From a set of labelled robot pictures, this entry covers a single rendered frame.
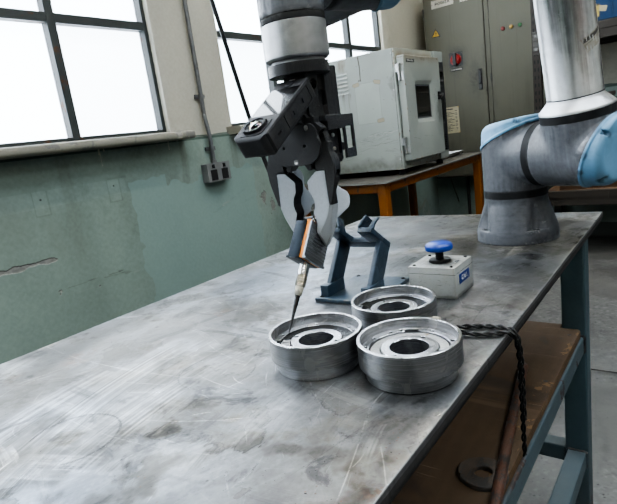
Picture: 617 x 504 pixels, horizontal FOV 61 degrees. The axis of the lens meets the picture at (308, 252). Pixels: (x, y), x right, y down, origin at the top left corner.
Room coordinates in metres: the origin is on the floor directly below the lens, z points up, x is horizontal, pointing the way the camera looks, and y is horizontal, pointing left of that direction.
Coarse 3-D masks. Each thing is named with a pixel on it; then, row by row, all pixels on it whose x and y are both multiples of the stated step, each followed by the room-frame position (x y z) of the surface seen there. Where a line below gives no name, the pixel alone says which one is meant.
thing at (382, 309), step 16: (384, 288) 0.67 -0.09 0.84; (400, 288) 0.67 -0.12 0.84; (416, 288) 0.65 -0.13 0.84; (352, 304) 0.62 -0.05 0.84; (384, 304) 0.64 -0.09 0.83; (400, 304) 0.64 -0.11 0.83; (416, 304) 0.62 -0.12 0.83; (432, 304) 0.59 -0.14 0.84; (368, 320) 0.58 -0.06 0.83; (384, 320) 0.57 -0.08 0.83
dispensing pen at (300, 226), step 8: (312, 208) 0.64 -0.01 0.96; (296, 224) 0.62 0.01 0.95; (304, 224) 0.61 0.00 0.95; (296, 232) 0.61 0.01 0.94; (304, 232) 0.61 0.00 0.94; (296, 240) 0.61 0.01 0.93; (296, 248) 0.60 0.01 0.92; (288, 256) 0.60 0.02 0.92; (296, 256) 0.60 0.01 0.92; (304, 264) 0.60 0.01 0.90; (304, 272) 0.60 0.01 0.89; (296, 280) 0.60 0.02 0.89; (304, 280) 0.60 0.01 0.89; (296, 288) 0.59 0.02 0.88; (296, 296) 0.59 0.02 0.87; (296, 304) 0.58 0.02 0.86
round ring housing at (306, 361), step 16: (288, 320) 0.59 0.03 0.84; (304, 320) 0.60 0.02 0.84; (320, 320) 0.60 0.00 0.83; (336, 320) 0.59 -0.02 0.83; (352, 320) 0.57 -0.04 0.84; (272, 336) 0.56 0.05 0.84; (304, 336) 0.57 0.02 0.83; (320, 336) 0.57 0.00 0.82; (336, 336) 0.55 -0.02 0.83; (352, 336) 0.52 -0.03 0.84; (272, 352) 0.53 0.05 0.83; (288, 352) 0.51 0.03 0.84; (304, 352) 0.50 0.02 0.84; (320, 352) 0.50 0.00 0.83; (336, 352) 0.50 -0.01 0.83; (352, 352) 0.51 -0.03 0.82; (288, 368) 0.51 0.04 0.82; (304, 368) 0.50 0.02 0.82; (320, 368) 0.50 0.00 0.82; (336, 368) 0.51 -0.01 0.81; (352, 368) 0.52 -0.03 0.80
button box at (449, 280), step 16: (432, 256) 0.78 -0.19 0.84; (448, 256) 0.75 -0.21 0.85; (464, 256) 0.75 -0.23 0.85; (416, 272) 0.73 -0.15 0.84; (432, 272) 0.72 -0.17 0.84; (448, 272) 0.70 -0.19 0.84; (464, 272) 0.72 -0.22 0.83; (432, 288) 0.72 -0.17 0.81; (448, 288) 0.70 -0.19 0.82; (464, 288) 0.72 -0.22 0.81
